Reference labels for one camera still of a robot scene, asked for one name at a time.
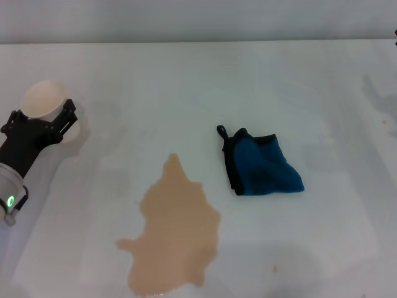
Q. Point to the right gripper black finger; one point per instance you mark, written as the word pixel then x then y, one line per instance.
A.
pixel 395 37

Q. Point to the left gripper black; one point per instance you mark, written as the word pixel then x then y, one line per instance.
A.
pixel 21 146

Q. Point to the blue rag black trim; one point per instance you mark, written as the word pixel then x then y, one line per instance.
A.
pixel 263 167

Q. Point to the white paper cup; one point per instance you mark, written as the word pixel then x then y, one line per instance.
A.
pixel 43 96

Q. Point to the brown liquid spill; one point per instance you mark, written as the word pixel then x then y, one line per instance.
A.
pixel 176 223

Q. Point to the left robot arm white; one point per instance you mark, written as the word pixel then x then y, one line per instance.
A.
pixel 7 186

